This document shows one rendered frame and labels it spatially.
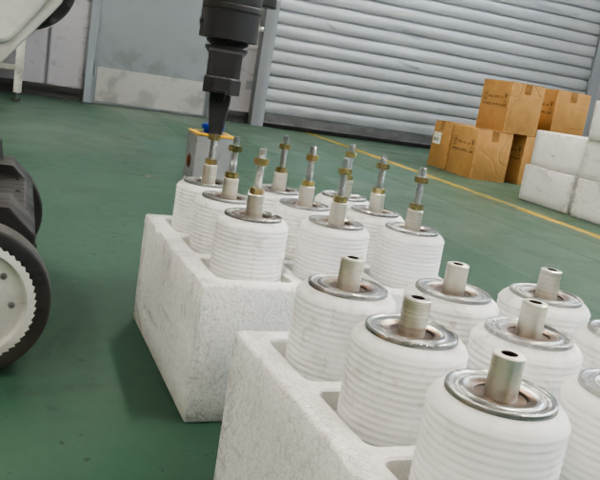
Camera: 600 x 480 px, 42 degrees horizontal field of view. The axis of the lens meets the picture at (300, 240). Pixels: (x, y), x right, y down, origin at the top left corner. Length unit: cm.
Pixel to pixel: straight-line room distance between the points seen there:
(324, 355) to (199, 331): 28
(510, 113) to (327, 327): 420
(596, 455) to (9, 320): 74
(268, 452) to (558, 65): 692
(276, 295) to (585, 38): 680
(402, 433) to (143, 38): 561
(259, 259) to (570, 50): 670
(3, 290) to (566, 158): 326
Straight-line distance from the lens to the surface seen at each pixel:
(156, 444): 94
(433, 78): 683
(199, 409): 99
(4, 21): 119
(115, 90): 610
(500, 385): 53
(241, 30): 118
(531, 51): 732
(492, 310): 78
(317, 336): 70
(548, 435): 52
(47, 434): 95
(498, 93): 494
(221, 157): 137
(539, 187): 409
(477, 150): 477
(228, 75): 118
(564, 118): 511
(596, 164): 380
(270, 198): 122
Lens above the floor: 44
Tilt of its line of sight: 12 degrees down
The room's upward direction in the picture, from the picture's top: 9 degrees clockwise
